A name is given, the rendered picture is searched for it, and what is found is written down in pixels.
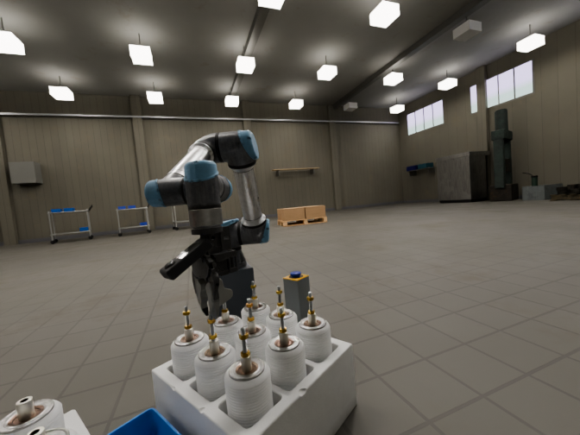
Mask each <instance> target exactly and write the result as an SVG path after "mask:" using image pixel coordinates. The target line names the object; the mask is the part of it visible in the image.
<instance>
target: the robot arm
mask: <svg viewBox="0 0 580 435"><path fill-rule="evenodd" d="M258 158H259V152H258V147H257V144H256V140H255V137H254V135H253V133H252V132H251V131H249V130H238V131H230V132H221V133H212V134H209V135H207V136H204V137H202V138H200V139H198V140H197V141H196V142H195V143H194V144H192V145H191V147H190V148H189V149H188V153H187V154H186V155H185V156H184V158H183V159H182V160H181V161H180V162H179V163H178V164H177V165H176V166H175V167H174V168H173V169H172V170H171V171H170V172H169V173H168V174H167V175H166V176H165V177H164V178H163V179H161V180H158V179H156V180H150V181H149V182H147V184H146V185H145V188H144V194H145V198H146V200H147V202H148V203H149V204H150V205H151V206H153V207H167V206H175V205H187V207H188V215H189V223H190V227H191V228H192V229H191V231H192V235H200V238H199V239H198V240H197V241H195V242H194V243H193V244H191V245H190V246H189V247H188V248H186V249H185V250H183V251H182V252H181V253H180V254H178V255H177V256H176V257H174V258H173V259H172V260H171V261H170V262H168V263H167V264H166V265H165V266H164V267H163V268H161V269H160V273H161V275H162V276H163V277H164V278H166V279H169V280H172V281H173V280H175V279H176V278H177V277H178V276H180V275H181V274H182V273H183V272H184V271H186V270H187V269H188V268H189V267H190V266H192V283H193V286H194V291H195V293H196V295H197V299H198V302H199V306H200V308H201V310H202V312H203V313H204V314H205V316H208V315H209V313H210V315H212V317H213V318H214V319H218V314H219V307H220V306H221V305H222V304H224V303H225V302H226V301H228V300H229V299H231V297H232V295H233V292H232V290H231V289H229V288H225V287H224V284H223V281H222V280H221V279H219V275H221V276H223V275H227V274H230V273H234V272H236V271H238V269H239V268H244V267H246V266H247V262H246V259H245V257H244V255H243V252H242V246H241V245H246V244H257V243H259V244H261V243H267V242H268V240H269V219H267V218H266V217H265V215H264V214H263V213H262V211H261V206H260V200H259V196H258V191H257V186H256V181H255V172H254V165H255V164H256V160H257V159H258ZM222 162H227V163H228V167H229V168H230V169H231V170H233V173H234V176H235V181H236V188H237V191H238V196H239V199H240V204H241V207H242V211H243V217H242V219H241V221H239V220H238V218H236V219H231V220H228V221H223V215H222V208H221V203H222V202H224V201H225V200H227V199H228V198H229V197H230V196H231V194H232V184H231V183H230V181H229V180H228V179H226V178H225V177H224V176H223V175H219V174H218V169H217V164H216V163H222ZM212 208H215V209H212ZM202 209H204V210H202ZM191 210H195V211H191ZM207 301H208V304H209V307H210V311H208V305H207Z"/></svg>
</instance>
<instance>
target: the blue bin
mask: <svg viewBox="0 0 580 435"><path fill-rule="evenodd" d="M107 435H181V434H180V433H179V432H178V431H177V430H176V429H175V428H174V427H173V426H172V425H171V424H170V423H169V422H168V421H167V420H166V419H165V418H164V417H163V416H162V415H161V414H160V413H159V412H158V411H157V410H156V409H155V408H149V409H147V410H146V411H144V412H142V413H140V414H139V415H137V416H135V417H134V418H133V419H131V420H129V421H128V422H126V423H124V424H123V425H121V426H119V427H118V428H117V429H115V430H114V431H112V432H110V433H109V434H107Z"/></svg>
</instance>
